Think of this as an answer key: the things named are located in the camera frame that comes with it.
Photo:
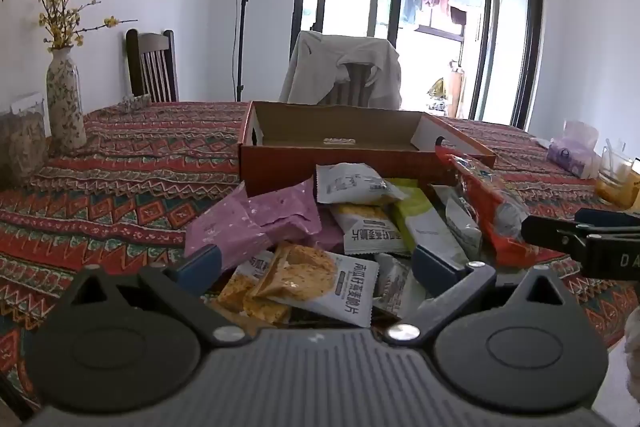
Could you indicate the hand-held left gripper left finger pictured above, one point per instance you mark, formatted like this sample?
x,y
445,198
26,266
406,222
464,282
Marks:
x,y
200,267

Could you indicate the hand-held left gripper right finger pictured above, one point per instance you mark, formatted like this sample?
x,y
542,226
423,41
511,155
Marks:
x,y
435,264

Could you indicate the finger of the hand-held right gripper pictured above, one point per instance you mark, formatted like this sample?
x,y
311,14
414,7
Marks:
x,y
615,222
550,232

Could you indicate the orange crisps snack packet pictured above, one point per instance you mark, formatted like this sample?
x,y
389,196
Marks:
x,y
235,292

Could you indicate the green white snack packet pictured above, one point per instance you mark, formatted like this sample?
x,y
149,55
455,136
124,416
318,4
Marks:
x,y
425,217

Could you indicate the pink snack packet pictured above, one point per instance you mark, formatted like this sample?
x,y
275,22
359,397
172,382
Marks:
x,y
240,222
332,232

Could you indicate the white yellow crisps packet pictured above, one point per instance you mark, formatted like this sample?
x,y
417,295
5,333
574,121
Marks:
x,y
370,232

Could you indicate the orange red snack packet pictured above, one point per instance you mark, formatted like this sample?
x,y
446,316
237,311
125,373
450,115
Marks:
x,y
487,192

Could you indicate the large white crisps packet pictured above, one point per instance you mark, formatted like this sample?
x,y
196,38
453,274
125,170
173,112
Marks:
x,y
345,292

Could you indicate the orange cardboard box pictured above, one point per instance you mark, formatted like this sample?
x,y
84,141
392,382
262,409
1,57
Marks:
x,y
280,162

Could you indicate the glass cup with yellow drink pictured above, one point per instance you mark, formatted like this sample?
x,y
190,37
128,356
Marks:
x,y
617,187

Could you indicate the purple tissue pack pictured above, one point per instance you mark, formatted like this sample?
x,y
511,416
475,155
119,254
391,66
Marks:
x,y
570,154

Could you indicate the yellow green bag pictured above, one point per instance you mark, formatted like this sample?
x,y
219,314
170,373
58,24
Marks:
x,y
437,97

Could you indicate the tall tan cylinder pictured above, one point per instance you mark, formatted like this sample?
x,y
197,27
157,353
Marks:
x,y
456,92

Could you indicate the small floral box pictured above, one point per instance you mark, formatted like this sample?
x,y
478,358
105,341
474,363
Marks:
x,y
136,102

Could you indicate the jacket-draped wooden chair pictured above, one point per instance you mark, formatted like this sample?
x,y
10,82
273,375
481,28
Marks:
x,y
350,89

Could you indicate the floral ceramic vase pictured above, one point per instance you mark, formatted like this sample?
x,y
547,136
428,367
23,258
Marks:
x,y
65,107

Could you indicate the dark wooden chair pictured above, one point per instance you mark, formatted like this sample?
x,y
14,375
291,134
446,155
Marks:
x,y
132,67

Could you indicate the glass storage jar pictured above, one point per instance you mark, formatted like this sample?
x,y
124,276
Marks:
x,y
22,142

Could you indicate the beige jacket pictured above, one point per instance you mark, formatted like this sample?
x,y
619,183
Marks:
x,y
320,67

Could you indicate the black light stand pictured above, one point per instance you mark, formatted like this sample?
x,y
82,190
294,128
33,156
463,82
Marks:
x,y
244,14

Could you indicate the yellow flower branches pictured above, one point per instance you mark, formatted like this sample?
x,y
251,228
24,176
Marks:
x,y
61,29

